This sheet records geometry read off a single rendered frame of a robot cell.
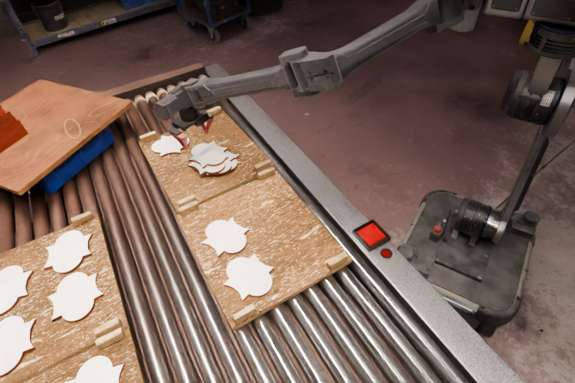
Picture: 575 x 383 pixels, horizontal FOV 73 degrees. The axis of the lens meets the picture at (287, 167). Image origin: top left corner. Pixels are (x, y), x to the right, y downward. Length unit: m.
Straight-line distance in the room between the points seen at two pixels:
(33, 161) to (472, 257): 1.79
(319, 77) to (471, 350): 0.69
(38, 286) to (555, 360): 2.00
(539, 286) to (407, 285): 1.37
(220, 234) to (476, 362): 0.69
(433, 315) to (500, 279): 0.99
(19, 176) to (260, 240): 0.77
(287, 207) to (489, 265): 1.14
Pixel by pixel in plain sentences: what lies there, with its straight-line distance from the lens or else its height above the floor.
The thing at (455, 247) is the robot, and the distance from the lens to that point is 2.01.
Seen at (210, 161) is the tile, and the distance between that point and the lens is 1.30.
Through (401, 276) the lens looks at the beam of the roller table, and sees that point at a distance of 1.08.
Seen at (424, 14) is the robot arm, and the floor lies 1.45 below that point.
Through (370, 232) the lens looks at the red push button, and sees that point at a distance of 1.13.
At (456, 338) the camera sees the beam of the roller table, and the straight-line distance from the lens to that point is 1.04.
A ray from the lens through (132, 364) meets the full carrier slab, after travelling 1.02.
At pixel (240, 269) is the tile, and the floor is 0.95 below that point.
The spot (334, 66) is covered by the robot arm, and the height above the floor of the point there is 1.40.
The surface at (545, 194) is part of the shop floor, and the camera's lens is 2.83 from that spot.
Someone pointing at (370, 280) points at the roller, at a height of 0.92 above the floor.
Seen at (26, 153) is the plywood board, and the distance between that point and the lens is 1.53.
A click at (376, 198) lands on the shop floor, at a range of 2.47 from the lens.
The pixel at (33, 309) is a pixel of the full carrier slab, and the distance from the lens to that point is 1.22.
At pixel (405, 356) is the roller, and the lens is 0.99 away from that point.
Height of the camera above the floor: 1.82
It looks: 43 degrees down
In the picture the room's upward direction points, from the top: 5 degrees counter-clockwise
